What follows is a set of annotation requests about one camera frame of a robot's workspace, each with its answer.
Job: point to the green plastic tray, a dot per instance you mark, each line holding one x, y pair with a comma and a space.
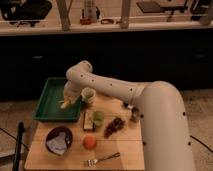
48, 107

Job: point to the black pole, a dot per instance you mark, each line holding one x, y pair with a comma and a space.
17, 155

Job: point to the wooden board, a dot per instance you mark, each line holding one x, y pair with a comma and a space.
127, 141

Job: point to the dark bowl with cloth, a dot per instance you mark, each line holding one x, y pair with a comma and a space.
59, 140

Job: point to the metal fork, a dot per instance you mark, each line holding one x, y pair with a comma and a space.
91, 162

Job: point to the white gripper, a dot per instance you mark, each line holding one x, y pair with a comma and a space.
71, 92

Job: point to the bunch of dark grapes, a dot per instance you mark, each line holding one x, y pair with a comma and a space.
115, 125

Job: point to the orange fruit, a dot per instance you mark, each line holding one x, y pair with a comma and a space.
89, 142

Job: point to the small metal can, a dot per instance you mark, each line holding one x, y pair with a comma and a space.
135, 115

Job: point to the black bag on shelf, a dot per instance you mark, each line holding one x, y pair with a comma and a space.
30, 12

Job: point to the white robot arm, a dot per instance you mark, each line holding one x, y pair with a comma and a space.
164, 118

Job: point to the brown sandwich block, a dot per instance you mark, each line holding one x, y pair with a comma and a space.
87, 122

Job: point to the white cup with green inside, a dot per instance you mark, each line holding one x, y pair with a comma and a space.
88, 95

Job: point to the red object on shelf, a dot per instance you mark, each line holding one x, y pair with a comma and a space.
84, 21

